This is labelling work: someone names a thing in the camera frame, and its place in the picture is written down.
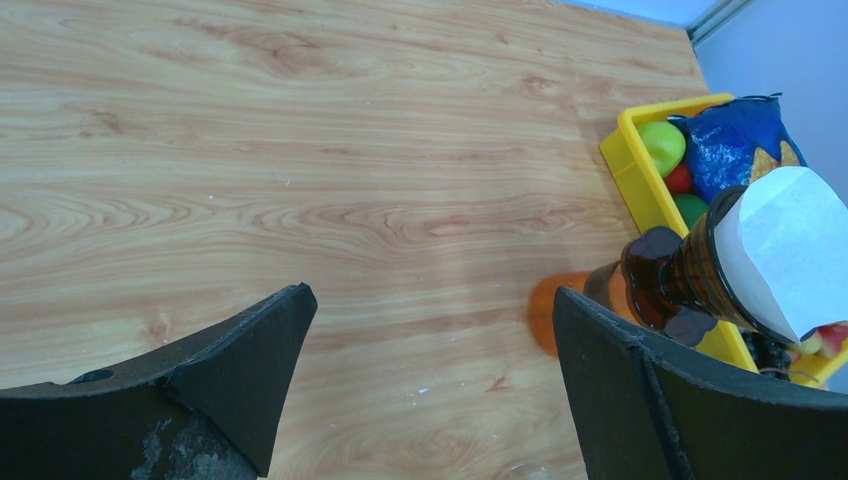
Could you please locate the yellow plastic tray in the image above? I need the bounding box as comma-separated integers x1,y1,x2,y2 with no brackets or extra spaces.
599,93,847,389

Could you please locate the red apples cluster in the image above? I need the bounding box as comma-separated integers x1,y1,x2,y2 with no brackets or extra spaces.
790,321,847,360

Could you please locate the white paper coffee filter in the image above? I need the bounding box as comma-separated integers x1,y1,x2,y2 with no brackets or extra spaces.
714,167,847,343

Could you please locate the blue chips bag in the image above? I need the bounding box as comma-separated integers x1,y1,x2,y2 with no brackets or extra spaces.
668,92,807,203

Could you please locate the green lime upper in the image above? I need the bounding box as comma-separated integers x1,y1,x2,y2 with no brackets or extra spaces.
637,121,686,177

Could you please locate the green lime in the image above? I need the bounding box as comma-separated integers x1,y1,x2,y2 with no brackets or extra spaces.
673,194,708,230
637,121,686,177

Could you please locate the clear glass beaker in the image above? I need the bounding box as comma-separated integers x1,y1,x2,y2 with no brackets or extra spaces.
495,462,555,480

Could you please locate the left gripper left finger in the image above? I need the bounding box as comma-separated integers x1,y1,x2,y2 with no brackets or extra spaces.
1,283,317,479

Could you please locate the green lime lower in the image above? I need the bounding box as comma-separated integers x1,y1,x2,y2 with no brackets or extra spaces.
673,194,708,230

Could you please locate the small red fruit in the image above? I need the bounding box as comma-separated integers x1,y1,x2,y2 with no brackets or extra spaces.
663,161,694,195

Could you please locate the dark grape bunch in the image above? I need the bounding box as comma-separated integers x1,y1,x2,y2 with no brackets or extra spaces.
740,330,792,381

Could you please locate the aluminium frame post right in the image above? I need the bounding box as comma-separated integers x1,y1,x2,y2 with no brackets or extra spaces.
686,0,753,47

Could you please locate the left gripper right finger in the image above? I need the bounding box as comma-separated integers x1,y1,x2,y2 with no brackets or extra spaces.
552,288,847,479

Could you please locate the brown plastic coffee dripper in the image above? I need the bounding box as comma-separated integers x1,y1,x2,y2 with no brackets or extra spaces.
619,186,793,347

